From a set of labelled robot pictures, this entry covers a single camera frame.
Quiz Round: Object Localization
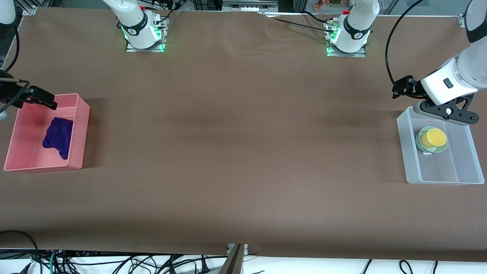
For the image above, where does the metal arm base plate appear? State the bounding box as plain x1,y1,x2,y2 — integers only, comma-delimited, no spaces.
326,48,367,58
126,40,167,53

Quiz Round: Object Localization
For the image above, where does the black cable bundle at base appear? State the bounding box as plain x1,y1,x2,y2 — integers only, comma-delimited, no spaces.
151,0,183,24

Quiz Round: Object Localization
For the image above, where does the dark grey table beam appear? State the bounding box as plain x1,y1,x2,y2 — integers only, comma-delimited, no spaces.
220,244,245,274

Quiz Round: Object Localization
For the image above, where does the pink plastic bin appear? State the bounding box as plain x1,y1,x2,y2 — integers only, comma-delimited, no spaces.
3,93,91,173

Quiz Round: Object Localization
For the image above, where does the green bowl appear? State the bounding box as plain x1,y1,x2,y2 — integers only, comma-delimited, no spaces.
415,126,449,153

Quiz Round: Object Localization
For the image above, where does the purple microfibre cloth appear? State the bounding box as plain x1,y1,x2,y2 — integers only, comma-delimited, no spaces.
42,117,75,160

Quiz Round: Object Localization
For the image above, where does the black looped floor cable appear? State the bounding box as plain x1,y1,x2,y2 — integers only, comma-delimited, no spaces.
0,230,40,267

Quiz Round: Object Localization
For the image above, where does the aluminium frame profile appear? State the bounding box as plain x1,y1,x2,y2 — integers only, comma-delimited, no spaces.
21,0,40,16

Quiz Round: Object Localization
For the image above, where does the white power strip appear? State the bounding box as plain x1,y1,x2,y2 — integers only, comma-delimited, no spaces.
223,0,278,12

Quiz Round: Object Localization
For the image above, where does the black base power cable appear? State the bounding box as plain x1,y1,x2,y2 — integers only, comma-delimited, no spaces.
259,11,337,35

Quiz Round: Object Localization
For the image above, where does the clear plastic bin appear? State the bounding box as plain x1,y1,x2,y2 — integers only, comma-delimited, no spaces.
397,107,485,186

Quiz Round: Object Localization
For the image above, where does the brown table cover sheet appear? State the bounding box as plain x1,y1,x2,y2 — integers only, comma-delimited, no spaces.
0,7,487,263

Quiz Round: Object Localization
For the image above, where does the yellow cup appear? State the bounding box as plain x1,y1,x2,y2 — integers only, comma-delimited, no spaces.
420,128,447,149

